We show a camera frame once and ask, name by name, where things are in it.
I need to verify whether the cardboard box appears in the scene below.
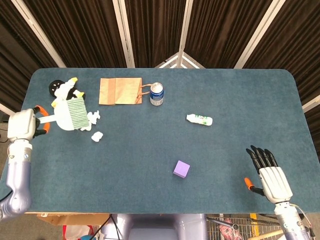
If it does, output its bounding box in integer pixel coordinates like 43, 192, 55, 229
36, 212, 111, 227

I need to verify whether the metal wire cart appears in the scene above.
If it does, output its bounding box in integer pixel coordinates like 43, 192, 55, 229
206, 213, 285, 240

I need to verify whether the brown paper bag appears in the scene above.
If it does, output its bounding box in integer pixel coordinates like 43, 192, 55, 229
98, 77, 152, 106

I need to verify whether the penguin plush toy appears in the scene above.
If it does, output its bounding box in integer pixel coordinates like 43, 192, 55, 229
48, 77, 86, 108

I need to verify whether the wooden stick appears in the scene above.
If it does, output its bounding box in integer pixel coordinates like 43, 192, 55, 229
257, 229, 285, 240

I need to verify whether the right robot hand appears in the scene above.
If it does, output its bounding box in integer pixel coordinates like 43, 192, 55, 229
244, 144, 294, 204

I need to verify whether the red and white plastic bag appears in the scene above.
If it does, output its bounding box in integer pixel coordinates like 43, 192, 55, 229
62, 224, 101, 240

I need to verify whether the white paper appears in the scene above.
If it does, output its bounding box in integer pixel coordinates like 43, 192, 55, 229
90, 131, 105, 143
80, 109, 101, 132

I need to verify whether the white plastic drink bottle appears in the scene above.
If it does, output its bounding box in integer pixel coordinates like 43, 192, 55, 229
186, 113, 214, 126

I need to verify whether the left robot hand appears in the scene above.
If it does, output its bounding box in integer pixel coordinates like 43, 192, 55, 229
6, 104, 52, 142

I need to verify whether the blue soda can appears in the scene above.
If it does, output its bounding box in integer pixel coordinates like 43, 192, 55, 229
149, 82, 165, 107

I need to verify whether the black tripod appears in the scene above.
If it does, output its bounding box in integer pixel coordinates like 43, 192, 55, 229
93, 213, 123, 240

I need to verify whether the teal felt table cover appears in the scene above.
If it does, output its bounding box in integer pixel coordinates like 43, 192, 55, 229
0, 67, 320, 215

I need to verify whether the lavender robot torso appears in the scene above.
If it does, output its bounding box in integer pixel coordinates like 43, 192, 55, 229
101, 213, 207, 240

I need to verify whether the white partition frame post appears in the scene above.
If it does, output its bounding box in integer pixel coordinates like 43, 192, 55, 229
233, 0, 285, 70
177, 0, 194, 68
301, 94, 320, 113
112, 0, 136, 68
0, 102, 21, 118
10, 0, 67, 69

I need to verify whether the purple cube block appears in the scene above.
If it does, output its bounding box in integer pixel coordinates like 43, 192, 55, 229
173, 160, 191, 179

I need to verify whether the brown pleated curtain panel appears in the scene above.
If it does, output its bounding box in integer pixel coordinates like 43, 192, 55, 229
186, 0, 272, 69
124, 0, 187, 68
23, 0, 127, 68
0, 0, 60, 113
243, 0, 320, 131

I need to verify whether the red patterned bag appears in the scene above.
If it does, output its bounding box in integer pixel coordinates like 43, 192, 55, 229
216, 217, 243, 240

